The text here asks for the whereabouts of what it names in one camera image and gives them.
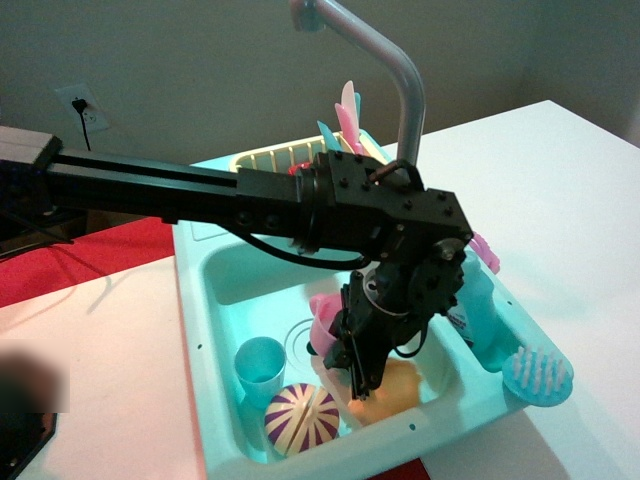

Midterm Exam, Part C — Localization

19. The blue soap bottle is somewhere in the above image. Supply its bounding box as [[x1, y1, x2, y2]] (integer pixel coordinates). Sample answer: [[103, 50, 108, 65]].
[[446, 249, 497, 354]]

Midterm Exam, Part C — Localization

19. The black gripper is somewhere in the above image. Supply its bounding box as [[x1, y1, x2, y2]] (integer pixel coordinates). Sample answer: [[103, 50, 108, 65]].
[[323, 269, 430, 400]]

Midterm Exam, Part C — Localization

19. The teal toy sink unit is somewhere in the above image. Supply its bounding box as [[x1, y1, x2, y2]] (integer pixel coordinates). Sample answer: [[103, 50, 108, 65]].
[[173, 222, 573, 479]]

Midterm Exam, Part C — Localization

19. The pink plastic toy handle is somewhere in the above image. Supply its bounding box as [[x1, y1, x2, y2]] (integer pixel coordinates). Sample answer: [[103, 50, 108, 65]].
[[469, 232, 501, 275]]

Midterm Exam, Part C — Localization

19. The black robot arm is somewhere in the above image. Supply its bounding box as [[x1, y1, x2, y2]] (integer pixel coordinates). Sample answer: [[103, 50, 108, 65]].
[[1, 127, 472, 399]]

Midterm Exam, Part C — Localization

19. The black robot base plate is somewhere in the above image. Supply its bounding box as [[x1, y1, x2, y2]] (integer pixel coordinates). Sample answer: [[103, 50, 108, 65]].
[[1, 413, 58, 479]]

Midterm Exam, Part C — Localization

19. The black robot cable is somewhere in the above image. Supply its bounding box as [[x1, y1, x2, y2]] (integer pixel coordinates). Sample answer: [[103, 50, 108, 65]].
[[239, 231, 374, 271]]

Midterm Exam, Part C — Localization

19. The yellow toy fruit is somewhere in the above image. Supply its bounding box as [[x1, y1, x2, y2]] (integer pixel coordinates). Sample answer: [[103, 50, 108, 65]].
[[347, 358, 422, 426]]

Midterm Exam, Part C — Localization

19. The red cloth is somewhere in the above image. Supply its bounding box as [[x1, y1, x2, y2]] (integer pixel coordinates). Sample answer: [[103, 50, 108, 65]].
[[1, 218, 174, 307]]

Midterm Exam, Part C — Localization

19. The teal plastic cup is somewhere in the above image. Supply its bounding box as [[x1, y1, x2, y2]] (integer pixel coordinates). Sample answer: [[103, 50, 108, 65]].
[[234, 336, 287, 409]]

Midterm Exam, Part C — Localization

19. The white wall outlet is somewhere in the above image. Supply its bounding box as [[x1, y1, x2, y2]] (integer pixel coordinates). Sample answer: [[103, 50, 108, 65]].
[[54, 83, 110, 133]]

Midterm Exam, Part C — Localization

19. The yellow dish rack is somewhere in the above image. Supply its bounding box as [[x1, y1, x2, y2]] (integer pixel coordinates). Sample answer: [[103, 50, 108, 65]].
[[229, 130, 391, 174]]

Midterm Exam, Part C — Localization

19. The purple striped toy onion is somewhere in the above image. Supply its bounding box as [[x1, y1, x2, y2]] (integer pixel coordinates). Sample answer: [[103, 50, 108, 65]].
[[264, 383, 340, 457]]

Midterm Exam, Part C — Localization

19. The pink plastic cup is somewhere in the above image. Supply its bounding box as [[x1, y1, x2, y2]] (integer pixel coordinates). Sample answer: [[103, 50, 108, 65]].
[[309, 293, 342, 358]]

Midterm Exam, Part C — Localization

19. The teal toy plate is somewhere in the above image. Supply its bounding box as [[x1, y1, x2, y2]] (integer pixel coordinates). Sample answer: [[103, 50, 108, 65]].
[[316, 120, 352, 153]]

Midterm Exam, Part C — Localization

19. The black power cord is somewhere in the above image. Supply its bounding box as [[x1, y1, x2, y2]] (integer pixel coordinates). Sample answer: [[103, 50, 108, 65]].
[[70, 97, 94, 152]]

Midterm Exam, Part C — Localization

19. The grey toy faucet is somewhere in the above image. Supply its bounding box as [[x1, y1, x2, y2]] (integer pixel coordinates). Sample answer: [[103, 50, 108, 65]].
[[289, 1, 426, 165]]

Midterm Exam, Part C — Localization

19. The pink toy knife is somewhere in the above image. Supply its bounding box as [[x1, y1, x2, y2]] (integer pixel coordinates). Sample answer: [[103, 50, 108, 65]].
[[334, 103, 365, 155]]

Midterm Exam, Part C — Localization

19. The red toy strawberry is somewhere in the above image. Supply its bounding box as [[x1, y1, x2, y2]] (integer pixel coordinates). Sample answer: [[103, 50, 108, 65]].
[[287, 161, 313, 176]]

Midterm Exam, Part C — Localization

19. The light pink toy spatula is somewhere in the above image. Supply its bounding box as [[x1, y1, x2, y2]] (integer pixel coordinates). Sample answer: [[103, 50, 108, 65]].
[[341, 80, 358, 124]]

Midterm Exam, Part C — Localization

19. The blue scrub brush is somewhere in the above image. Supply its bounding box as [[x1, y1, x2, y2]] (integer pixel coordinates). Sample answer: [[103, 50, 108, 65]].
[[502, 346, 574, 408]]

